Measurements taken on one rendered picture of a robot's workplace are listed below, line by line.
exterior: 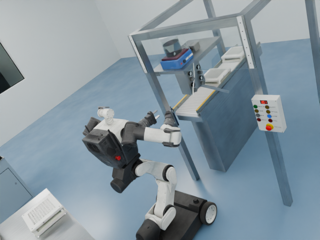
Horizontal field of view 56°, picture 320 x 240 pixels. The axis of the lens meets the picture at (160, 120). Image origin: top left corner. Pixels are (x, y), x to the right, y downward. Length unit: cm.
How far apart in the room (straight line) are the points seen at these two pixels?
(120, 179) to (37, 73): 526
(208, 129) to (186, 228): 91
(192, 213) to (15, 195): 241
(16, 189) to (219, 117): 268
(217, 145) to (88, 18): 575
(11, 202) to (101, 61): 479
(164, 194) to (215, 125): 84
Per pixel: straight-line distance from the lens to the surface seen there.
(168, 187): 260
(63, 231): 218
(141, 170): 228
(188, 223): 269
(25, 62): 712
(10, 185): 423
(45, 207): 236
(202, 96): 288
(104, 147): 201
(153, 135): 191
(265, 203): 286
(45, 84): 728
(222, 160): 312
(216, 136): 298
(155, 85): 263
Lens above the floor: 215
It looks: 28 degrees down
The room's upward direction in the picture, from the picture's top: 25 degrees counter-clockwise
